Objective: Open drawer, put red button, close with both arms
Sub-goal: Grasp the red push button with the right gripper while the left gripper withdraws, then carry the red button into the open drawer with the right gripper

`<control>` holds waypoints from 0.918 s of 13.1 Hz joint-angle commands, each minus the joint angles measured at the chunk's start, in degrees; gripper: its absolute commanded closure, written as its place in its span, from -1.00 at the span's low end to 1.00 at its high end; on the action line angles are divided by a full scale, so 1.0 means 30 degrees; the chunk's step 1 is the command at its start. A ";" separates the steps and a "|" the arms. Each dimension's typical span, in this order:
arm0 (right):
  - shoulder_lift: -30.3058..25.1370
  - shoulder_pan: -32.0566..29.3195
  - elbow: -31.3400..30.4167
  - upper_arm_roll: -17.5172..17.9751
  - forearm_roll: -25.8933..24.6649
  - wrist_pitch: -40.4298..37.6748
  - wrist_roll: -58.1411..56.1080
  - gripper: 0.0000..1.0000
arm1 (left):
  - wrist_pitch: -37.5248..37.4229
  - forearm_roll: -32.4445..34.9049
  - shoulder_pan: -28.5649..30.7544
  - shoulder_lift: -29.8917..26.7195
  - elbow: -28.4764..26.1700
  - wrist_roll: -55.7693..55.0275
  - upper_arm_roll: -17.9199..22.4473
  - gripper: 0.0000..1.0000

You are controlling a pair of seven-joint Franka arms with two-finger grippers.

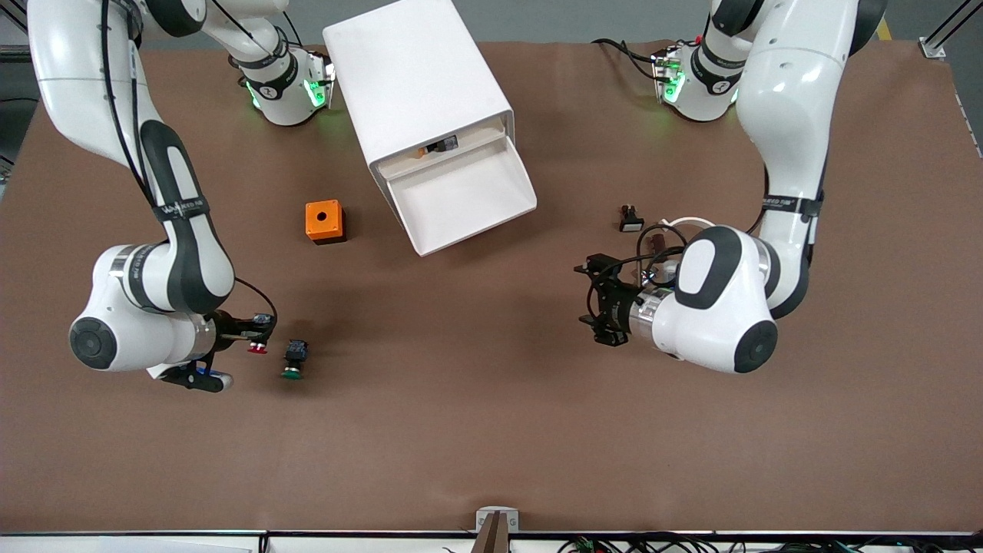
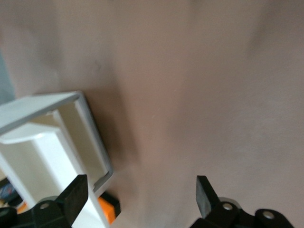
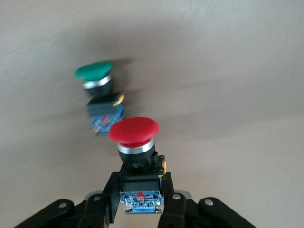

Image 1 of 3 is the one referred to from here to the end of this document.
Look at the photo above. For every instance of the black switch part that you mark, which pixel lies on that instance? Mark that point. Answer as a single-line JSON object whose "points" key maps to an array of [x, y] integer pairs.
{"points": [[443, 144]]}

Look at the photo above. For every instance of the aluminium frame profile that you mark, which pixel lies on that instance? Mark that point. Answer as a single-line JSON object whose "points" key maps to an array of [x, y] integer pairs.
{"points": [[933, 48]]}

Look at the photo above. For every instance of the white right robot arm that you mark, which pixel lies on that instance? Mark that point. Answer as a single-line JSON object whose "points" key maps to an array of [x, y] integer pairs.
{"points": [[177, 261]]}

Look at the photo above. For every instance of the brown terminal block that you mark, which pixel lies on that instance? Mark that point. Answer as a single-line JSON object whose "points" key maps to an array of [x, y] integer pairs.
{"points": [[659, 242]]}

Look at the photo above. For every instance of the orange button enclosure box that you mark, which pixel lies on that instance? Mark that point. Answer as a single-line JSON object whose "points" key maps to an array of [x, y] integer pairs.
{"points": [[324, 221]]}

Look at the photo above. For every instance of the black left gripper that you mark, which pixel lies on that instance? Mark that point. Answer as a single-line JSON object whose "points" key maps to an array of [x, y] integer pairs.
{"points": [[617, 301]]}

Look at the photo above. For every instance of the black white square switch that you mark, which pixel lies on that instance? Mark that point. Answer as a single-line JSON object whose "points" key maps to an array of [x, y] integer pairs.
{"points": [[631, 221]]}

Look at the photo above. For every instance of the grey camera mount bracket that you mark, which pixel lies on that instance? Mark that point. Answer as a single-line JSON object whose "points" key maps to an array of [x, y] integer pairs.
{"points": [[497, 522]]}

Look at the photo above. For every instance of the white curved bracket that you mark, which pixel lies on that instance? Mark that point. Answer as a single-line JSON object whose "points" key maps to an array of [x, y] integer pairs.
{"points": [[691, 221]]}

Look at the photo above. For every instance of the white plastic drawer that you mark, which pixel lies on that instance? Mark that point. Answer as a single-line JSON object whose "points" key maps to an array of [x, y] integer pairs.
{"points": [[480, 137], [461, 207]]}

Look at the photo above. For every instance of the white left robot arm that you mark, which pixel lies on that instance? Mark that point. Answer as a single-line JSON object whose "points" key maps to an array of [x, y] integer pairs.
{"points": [[722, 307]]}

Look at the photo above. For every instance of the red push button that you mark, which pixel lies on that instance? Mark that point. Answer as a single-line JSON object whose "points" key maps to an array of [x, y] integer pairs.
{"points": [[258, 349]]}

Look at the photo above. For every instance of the brown paper table cover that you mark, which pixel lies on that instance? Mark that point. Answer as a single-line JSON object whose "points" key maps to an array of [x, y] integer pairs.
{"points": [[491, 430]]}

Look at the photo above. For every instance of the white drawer cabinet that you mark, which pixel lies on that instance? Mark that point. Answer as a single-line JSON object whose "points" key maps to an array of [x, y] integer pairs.
{"points": [[418, 77]]}

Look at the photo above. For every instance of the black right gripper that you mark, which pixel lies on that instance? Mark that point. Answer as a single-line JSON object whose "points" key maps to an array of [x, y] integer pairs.
{"points": [[230, 326]]}

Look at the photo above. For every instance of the green push button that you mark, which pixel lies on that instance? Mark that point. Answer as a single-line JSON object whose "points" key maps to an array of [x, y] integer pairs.
{"points": [[294, 359]]}

